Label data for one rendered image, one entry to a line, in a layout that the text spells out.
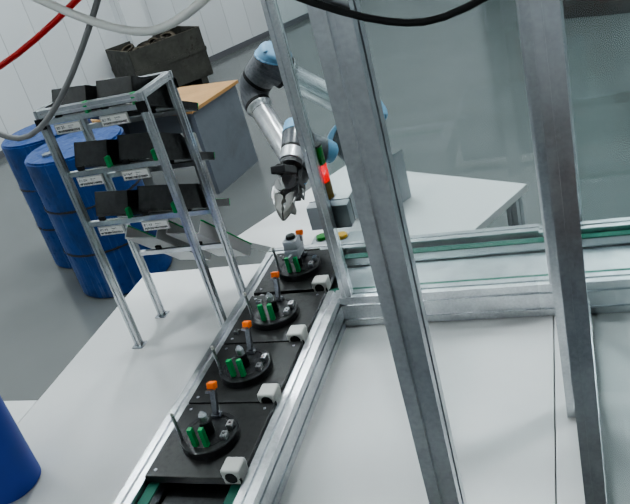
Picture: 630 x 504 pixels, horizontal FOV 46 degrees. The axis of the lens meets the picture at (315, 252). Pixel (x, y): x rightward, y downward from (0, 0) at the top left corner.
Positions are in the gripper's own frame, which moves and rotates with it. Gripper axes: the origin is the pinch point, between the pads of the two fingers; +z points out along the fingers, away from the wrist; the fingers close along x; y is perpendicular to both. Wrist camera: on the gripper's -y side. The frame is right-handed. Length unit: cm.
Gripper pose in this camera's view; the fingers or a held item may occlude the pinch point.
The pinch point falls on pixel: (282, 215)
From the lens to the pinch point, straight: 223.6
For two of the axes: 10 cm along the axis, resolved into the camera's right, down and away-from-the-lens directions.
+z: -0.7, 9.1, -4.2
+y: 3.5, 4.1, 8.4
